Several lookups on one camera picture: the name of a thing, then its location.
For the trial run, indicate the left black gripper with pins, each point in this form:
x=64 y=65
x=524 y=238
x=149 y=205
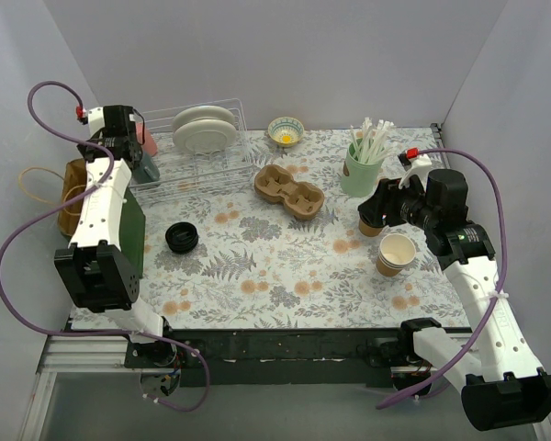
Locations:
x=135 y=150

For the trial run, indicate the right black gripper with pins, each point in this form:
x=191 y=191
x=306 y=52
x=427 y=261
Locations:
x=379 y=200

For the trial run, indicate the brown paper coffee cup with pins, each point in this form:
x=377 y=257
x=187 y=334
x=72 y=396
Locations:
x=368 y=230

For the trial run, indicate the green paper bag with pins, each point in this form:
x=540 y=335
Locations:
x=132 y=221

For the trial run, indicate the cardboard cup carrier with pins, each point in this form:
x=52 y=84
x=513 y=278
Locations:
x=300 y=199

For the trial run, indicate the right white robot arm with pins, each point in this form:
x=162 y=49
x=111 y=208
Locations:
x=504 y=384

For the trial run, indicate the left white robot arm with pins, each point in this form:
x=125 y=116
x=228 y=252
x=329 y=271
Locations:
x=102 y=265

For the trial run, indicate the pink cup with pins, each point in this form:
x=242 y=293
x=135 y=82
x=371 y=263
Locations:
x=146 y=140

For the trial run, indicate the grey-green mug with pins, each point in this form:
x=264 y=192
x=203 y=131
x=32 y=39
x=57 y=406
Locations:
x=147 y=172

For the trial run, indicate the green straw holder cup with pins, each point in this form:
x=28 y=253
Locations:
x=357 y=179

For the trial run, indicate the stacked brown paper cups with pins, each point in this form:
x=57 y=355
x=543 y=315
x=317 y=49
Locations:
x=396 y=251

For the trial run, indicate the front white plate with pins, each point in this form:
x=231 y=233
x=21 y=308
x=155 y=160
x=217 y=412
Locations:
x=205 y=136

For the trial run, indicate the white plate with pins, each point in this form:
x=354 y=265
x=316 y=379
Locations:
x=202 y=112
x=205 y=136

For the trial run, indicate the rear white plate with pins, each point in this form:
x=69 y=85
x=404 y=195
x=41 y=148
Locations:
x=202 y=112

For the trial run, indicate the stacked black lids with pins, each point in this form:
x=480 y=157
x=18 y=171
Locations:
x=182 y=237

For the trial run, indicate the floral table mat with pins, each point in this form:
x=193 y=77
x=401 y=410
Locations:
x=255 y=266

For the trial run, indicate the patterned small bowl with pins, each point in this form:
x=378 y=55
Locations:
x=285 y=131

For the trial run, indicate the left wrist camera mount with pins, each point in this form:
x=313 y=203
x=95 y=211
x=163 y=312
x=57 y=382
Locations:
x=94 y=118

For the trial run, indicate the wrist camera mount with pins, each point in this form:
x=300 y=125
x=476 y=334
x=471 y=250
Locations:
x=94 y=118
x=414 y=164

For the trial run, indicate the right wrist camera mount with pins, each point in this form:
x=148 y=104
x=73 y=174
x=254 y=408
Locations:
x=414 y=164

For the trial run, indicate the white wire dish rack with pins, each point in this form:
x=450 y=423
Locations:
x=184 y=174

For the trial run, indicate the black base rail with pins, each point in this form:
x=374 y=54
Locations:
x=374 y=357

